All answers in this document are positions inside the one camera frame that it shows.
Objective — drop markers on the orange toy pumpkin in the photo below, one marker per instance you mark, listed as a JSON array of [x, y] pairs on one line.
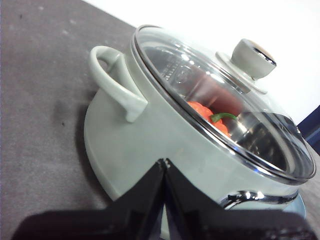
[[200, 110]]

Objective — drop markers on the pale green electric steamer pot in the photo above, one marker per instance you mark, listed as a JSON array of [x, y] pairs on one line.
[[120, 145]]

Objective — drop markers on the glass lid with green knob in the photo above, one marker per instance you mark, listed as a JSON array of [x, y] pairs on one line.
[[200, 65]]

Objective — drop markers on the dark blue panel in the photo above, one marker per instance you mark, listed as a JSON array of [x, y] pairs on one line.
[[311, 125]]

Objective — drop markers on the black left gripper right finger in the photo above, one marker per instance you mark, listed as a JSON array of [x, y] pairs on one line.
[[212, 225]]

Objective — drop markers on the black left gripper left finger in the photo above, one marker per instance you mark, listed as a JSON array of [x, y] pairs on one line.
[[120, 222]]

